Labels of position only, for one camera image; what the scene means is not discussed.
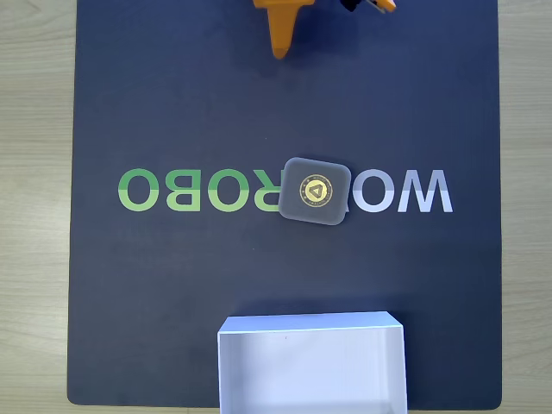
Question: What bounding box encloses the grey square case gold emblem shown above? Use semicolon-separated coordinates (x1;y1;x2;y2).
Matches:
278;157;352;226

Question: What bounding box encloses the white cardboard box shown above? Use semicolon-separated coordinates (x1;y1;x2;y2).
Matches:
216;310;409;414

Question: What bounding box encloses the dark blue WOWROBO mat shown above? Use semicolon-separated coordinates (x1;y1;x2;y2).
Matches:
66;0;504;409

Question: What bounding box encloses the orange gripper camera mount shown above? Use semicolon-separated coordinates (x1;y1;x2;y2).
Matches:
342;0;398;16

